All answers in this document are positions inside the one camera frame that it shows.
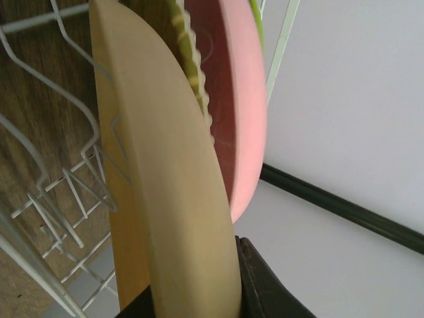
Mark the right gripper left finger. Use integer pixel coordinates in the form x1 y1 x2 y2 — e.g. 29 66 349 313
117 286 156 318

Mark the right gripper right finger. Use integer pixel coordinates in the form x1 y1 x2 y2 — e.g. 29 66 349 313
235 236 315 318

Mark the tan bottom plate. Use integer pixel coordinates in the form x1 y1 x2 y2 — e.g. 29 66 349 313
89 1 242 317

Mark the white wire dish rack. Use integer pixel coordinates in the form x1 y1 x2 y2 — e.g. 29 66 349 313
0 0 301 318

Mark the pink plate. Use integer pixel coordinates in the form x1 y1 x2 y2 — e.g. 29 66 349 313
184 1 267 221

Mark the woven pattern plate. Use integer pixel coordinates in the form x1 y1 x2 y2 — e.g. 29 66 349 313
166 0 213 133

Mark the green plate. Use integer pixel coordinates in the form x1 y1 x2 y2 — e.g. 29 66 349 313
248 0 264 48

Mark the black right frame post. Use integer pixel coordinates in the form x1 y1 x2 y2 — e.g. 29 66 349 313
260 164 423 254

